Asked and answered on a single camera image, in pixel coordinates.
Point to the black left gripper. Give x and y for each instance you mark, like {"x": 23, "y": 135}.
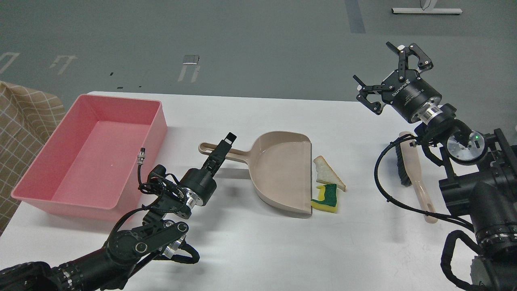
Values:
{"x": 201, "y": 181}

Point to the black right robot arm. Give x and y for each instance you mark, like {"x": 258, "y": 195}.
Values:
{"x": 480, "y": 185}

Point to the brown checkered cloth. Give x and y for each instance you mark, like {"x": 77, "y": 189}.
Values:
{"x": 28, "y": 118}

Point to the grey floor plate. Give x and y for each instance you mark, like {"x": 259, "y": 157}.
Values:
{"x": 191, "y": 60}

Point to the pink plastic bin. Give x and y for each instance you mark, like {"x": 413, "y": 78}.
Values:
{"x": 88, "y": 166}

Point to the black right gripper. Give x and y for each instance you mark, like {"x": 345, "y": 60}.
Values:
{"x": 410, "y": 96}

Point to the yellow green sponge piece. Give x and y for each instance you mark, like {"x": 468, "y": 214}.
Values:
{"x": 327, "y": 198}

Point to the white stand base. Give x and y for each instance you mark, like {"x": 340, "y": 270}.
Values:
{"x": 428, "y": 7}

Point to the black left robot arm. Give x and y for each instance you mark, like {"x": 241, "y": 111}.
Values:
{"x": 138, "y": 237}

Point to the beige hand brush black bristles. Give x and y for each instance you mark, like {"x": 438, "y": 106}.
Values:
{"x": 410, "y": 173}

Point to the beige plastic dustpan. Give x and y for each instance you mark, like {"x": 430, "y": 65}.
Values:
{"x": 278, "y": 164}

